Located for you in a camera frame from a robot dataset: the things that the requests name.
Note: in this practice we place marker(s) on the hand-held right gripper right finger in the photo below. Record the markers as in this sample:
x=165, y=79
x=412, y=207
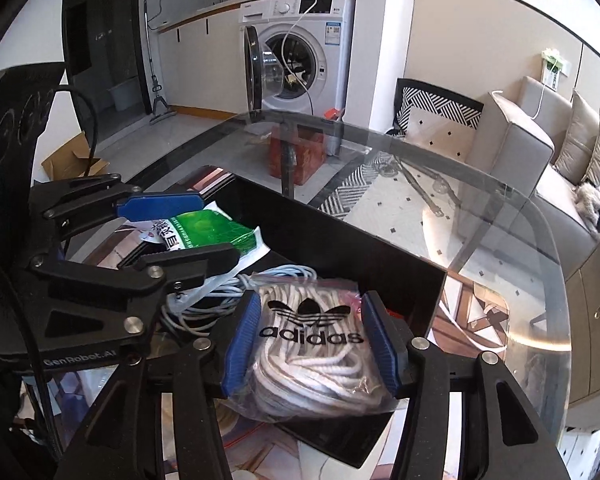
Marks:
x=382, y=345

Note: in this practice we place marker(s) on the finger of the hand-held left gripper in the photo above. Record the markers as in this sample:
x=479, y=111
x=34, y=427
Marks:
x=165, y=206
x=195, y=260

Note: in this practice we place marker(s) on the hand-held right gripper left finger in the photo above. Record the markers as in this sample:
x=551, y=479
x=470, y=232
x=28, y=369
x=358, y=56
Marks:
x=242, y=345

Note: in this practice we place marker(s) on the green and white packet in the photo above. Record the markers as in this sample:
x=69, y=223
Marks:
x=205, y=230

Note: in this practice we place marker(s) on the clear bag of white shoelaces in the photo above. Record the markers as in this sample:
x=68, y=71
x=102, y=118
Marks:
x=310, y=365

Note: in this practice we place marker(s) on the black cardboard box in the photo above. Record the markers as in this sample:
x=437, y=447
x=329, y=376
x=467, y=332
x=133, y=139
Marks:
x=355, y=255

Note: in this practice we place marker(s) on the open cardboard box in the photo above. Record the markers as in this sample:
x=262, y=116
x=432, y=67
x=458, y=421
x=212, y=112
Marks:
x=62, y=160

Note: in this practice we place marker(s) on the flat mop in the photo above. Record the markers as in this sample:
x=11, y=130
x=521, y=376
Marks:
x=157, y=95

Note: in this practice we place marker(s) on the white bin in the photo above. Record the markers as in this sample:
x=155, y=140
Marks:
x=122, y=97

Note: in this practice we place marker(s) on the white base cabinet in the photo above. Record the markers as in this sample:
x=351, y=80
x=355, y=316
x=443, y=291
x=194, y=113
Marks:
x=200, y=60

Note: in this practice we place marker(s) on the red box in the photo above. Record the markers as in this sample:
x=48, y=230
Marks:
x=310, y=155

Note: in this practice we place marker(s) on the dark door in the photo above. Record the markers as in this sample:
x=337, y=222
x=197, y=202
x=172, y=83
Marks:
x=105, y=25

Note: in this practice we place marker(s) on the beige side cabinet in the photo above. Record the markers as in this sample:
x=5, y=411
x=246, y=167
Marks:
x=595, y=330

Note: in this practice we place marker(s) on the white washing machine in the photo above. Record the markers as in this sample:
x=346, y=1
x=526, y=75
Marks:
x=330, y=35

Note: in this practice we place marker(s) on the chair with striped back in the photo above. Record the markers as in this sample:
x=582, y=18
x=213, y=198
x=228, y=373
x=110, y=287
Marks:
x=440, y=110

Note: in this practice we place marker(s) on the grey sofa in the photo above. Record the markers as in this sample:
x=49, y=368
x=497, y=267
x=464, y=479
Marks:
x=515, y=135

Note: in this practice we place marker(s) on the grey furry plush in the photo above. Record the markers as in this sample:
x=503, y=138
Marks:
x=592, y=205

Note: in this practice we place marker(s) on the beige cushion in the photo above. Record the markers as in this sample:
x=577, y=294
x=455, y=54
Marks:
x=575, y=140

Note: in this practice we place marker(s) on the white wall power strip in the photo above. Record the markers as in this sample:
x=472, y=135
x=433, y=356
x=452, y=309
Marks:
x=555, y=70

